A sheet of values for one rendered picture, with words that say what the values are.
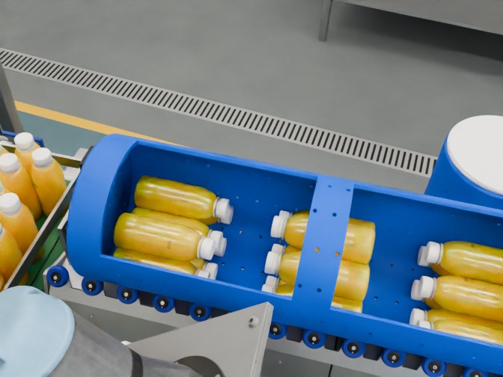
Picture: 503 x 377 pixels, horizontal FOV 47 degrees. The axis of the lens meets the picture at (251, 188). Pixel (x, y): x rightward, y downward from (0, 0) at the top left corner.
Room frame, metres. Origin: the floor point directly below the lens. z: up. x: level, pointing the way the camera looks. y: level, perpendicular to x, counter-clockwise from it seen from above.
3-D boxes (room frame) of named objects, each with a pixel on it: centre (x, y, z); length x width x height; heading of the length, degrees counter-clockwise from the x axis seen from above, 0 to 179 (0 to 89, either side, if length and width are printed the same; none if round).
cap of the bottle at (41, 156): (0.87, 0.45, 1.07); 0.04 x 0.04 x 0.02
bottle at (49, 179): (0.87, 0.45, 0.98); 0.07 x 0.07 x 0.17
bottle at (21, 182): (0.85, 0.52, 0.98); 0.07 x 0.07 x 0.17
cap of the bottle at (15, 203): (0.73, 0.48, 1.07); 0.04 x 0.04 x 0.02
